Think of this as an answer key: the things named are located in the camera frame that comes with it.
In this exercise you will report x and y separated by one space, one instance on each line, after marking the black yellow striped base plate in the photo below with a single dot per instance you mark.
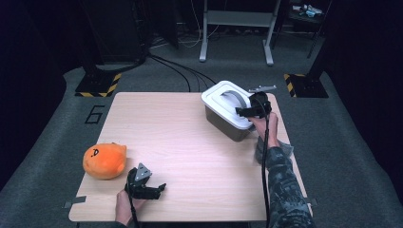
305 86
98 85

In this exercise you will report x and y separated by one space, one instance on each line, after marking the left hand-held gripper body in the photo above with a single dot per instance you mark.
138 185

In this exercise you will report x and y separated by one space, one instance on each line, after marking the grey tape strip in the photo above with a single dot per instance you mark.
313 201

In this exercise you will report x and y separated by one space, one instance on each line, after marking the grey metal stand frame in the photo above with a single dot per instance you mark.
236 19

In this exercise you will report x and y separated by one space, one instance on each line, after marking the person's left hand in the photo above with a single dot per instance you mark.
125 207

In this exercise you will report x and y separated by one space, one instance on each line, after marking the brown transparent storage box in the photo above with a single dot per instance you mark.
225 126

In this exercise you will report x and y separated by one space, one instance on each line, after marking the black cabinet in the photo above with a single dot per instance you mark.
117 28

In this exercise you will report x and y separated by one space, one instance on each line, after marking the person's right hand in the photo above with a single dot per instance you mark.
267 129

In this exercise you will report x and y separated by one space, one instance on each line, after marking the clutter on dark shelf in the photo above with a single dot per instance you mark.
306 10

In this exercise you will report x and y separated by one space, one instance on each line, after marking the orange plush toy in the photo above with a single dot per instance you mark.
104 161

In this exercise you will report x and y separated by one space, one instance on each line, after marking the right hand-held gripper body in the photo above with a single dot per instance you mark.
261 103

